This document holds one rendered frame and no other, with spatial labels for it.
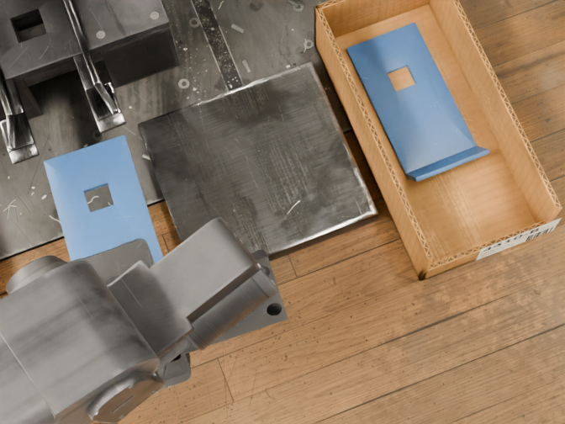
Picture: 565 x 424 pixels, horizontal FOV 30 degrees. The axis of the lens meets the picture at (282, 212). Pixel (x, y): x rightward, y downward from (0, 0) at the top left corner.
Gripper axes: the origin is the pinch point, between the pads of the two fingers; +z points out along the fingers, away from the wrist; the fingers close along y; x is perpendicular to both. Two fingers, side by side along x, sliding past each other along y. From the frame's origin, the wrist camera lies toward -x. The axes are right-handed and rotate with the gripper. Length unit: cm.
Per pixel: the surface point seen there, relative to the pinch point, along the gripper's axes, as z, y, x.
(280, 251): 10.0, -1.8, -12.8
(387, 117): 14.9, 5.9, -26.2
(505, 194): 10.8, -3.7, -33.5
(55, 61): 12.8, 19.5, 0.3
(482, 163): 12.3, -0.6, -32.7
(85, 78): 11.7, 17.4, -1.7
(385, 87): 16.1, 8.5, -27.1
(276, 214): 11.4, 1.2, -13.5
